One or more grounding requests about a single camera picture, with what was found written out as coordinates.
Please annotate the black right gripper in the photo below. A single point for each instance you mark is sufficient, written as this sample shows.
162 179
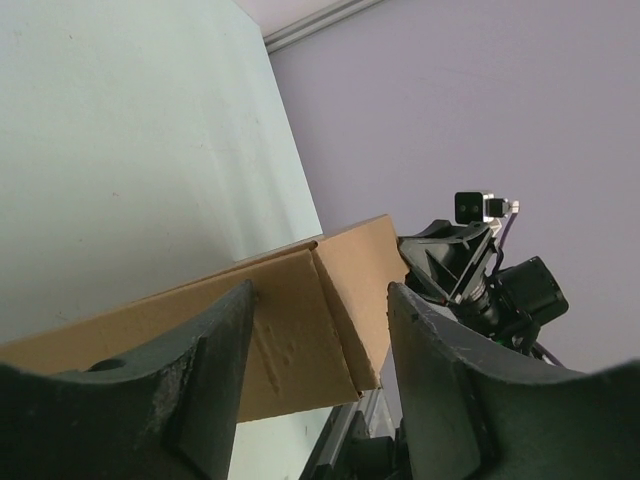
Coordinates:
447 263

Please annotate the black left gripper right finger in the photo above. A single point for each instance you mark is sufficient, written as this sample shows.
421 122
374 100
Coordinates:
473 409

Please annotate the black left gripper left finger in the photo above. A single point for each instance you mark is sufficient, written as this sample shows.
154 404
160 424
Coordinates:
164 410

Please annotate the brown cardboard box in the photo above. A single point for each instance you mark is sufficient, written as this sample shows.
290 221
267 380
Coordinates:
320 334

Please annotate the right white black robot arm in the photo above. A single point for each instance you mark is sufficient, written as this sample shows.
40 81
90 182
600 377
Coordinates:
525 297

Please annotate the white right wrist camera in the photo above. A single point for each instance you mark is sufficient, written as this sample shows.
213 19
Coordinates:
471 207

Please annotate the aluminium frame front rail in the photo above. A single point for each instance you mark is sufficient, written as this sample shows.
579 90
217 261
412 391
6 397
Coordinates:
356 442

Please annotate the right aluminium corner post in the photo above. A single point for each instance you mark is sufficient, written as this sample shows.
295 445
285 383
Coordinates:
316 22

